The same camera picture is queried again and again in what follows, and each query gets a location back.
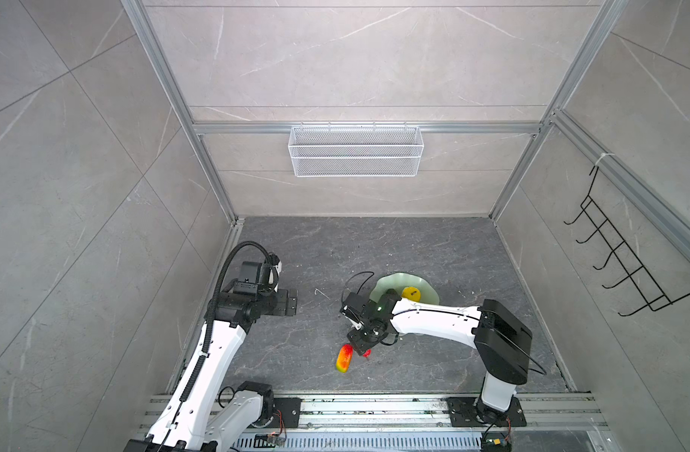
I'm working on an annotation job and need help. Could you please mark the black wire hook rack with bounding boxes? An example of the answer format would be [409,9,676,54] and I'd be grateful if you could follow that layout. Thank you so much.
[563,165,690,318]

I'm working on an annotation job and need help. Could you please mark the yellow fake apple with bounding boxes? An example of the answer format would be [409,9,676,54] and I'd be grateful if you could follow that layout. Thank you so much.
[401,286,421,302]

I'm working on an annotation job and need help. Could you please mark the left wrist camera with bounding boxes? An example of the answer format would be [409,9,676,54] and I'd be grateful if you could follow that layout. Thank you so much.
[268,252,283,291]

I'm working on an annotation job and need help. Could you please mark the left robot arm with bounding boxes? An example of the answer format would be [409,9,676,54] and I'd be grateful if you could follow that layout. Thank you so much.
[125,254,297,451]

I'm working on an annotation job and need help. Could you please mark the aluminium mounting rail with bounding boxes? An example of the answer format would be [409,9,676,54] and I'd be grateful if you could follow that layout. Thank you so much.
[135,392,612,452]

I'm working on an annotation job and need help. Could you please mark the black right camera cable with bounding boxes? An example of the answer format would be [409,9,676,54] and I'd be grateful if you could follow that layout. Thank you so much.
[340,270,377,303]

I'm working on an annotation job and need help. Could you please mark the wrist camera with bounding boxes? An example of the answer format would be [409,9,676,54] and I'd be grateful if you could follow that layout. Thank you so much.
[340,292,369,330]
[268,252,283,291]

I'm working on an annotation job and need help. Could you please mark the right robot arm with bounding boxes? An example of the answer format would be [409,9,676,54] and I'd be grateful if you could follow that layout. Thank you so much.
[340,290,533,426]

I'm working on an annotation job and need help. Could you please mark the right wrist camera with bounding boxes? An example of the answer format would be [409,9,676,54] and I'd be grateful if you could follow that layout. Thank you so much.
[340,292,369,330]

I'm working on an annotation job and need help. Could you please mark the green wavy fruit bowl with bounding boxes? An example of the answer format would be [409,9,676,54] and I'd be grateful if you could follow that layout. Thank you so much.
[368,272,440,335]

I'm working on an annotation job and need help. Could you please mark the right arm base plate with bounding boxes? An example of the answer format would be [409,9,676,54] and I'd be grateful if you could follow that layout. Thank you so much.
[446,397,527,428]

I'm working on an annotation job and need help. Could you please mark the white wire mesh basket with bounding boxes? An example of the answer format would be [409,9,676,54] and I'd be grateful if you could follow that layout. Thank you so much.
[288,125,424,178]

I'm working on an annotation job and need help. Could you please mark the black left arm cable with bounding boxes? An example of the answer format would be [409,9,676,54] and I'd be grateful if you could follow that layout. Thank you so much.
[152,240,273,442]

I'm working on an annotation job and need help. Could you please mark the red yellow fake mango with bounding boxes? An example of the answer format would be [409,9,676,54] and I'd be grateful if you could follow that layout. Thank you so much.
[336,344,354,373]

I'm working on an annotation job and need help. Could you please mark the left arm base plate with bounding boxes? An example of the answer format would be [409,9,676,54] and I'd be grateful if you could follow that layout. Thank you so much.
[251,397,303,431]

